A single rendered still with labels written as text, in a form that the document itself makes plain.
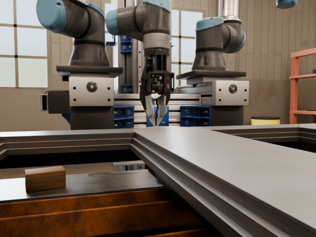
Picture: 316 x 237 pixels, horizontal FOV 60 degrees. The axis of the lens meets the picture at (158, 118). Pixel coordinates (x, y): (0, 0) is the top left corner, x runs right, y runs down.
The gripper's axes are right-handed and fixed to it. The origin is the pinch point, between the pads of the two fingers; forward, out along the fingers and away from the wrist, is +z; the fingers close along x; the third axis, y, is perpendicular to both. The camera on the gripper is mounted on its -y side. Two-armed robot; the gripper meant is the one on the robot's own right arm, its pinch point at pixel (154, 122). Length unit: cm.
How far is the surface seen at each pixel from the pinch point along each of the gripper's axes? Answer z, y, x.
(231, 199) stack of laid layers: 2, 58, -10
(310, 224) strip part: 1, 65, -9
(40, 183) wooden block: 15.5, 0.0, -31.6
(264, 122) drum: 24, -275, 250
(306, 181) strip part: 1, 59, -3
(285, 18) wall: -151, -325, 326
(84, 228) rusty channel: 16.7, 27.9, -20.8
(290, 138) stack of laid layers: 3.5, 19.3, 30.9
